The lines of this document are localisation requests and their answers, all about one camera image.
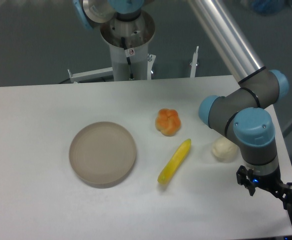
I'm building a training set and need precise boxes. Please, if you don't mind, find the white metal bracket left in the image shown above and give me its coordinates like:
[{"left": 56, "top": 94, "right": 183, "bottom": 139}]
[{"left": 67, "top": 67, "right": 113, "bottom": 83}]

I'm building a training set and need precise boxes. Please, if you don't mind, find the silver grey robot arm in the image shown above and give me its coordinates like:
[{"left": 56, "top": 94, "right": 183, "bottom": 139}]
[{"left": 73, "top": 0, "right": 292, "bottom": 210}]

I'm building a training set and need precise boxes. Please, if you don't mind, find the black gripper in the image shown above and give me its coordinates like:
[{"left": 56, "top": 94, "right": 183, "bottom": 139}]
[{"left": 236, "top": 165, "right": 292, "bottom": 210}]

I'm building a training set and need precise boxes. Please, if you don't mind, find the blue plastic bag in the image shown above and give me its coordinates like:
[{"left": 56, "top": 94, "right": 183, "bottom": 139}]
[{"left": 249, "top": 0, "right": 292, "bottom": 16}]

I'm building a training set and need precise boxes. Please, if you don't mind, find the orange bread roll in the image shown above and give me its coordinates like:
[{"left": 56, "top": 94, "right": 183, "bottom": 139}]
[{"left": 155, "top": 108, "right": 181, "bottom": 137}]

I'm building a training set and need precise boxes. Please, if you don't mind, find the yellow toy banana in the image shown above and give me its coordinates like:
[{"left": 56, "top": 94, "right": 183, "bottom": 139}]
[{"left": 157, "top": 138, "right": 192, "bottom": 185}]

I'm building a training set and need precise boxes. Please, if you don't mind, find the white metal bracket right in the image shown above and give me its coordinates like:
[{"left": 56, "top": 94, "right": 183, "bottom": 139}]
[{"left": 190, "top": 46, "right": 199, "bottom": 78}]

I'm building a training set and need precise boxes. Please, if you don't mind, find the white metal bracket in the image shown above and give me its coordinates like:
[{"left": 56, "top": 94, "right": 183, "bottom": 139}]
[
  {"left": 190, "top": 46, "right": 199, "bottom": 78},
  {"left": 67, "top": 67, "right": 113, "bottom": 83}
]

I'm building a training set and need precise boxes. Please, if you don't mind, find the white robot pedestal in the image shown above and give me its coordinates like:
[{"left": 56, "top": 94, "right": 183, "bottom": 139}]
[{"left": 100, "top": 10, "right": 155, "bottom": 81}]

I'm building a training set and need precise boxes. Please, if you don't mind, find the beige round plate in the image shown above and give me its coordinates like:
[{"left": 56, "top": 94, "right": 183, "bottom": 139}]
[{"left": 69, "top": 121, "right": 137, "bottom": 188}]

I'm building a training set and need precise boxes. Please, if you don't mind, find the white garlic bulb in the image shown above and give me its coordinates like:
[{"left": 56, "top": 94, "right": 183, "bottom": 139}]
[{"left": 211, "top": 137, "right": 239, "bottom": 162}]

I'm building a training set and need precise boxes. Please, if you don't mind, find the black cable on pedestal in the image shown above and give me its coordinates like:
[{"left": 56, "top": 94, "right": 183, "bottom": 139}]
[{"left": 121, "top": 36, "right": 135, "bottom": 81}]

